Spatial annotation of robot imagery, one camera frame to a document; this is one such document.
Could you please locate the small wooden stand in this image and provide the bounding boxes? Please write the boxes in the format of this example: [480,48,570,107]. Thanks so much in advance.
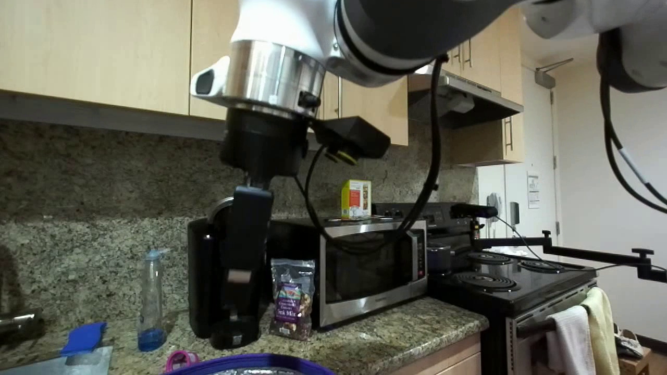
[613,327,657,375]

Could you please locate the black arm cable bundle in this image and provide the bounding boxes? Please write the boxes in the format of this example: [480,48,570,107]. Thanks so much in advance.
[595,30,667,216]

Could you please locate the wooden lower cabinet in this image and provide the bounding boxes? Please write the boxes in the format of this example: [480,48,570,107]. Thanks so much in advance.
[386,332,486,375]

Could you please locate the black camera on mount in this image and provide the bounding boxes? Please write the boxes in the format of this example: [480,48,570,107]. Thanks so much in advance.
[449,203,500,221]

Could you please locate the white towel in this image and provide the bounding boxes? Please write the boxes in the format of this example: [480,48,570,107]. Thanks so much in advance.
[544,305,599,375]

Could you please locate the stainless steel microwave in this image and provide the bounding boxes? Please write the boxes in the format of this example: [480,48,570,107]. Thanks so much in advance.
[266,218,432,332]

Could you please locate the clear spray bottle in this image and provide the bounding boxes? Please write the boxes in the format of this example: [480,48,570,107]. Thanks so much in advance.
[136,247,170,354]

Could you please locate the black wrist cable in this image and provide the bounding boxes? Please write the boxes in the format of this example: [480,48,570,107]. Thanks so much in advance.
[294,55,450,256]

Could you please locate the clear plastic container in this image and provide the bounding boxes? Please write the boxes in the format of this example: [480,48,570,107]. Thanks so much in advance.
[0,344,114,375]

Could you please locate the yellow towel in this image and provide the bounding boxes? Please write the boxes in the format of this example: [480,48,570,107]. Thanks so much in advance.
[579,285,623,375]

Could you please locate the black electric stove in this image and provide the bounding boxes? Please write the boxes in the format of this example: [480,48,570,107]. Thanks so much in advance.
[428,228,600,375]

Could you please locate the small pink object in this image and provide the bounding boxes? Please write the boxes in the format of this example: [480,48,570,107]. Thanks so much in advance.
[161,349,205,375]

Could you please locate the blue sponge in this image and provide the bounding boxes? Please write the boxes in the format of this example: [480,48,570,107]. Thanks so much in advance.
[59,319,109,360]

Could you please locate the black coffee maker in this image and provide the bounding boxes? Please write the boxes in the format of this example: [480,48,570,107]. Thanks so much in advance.
[184,197,276,353]

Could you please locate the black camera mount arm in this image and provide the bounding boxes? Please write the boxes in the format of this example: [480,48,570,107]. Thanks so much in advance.
[470,229,667,283]

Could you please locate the yellow and red box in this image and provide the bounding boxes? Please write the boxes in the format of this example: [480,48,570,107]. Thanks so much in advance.
[338,177,375,221]

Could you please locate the range hood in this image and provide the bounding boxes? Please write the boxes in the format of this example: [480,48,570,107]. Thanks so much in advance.
[406,67,526,132]

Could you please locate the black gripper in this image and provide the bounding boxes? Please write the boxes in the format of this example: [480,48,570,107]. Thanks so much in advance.
[218,107,312,336]

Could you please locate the trail mix bag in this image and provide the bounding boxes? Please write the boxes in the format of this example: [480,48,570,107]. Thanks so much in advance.
[266,256,318,344]

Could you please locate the wooden upper cabinets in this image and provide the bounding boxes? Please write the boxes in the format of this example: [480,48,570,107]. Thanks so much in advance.
[0,0,528,170]

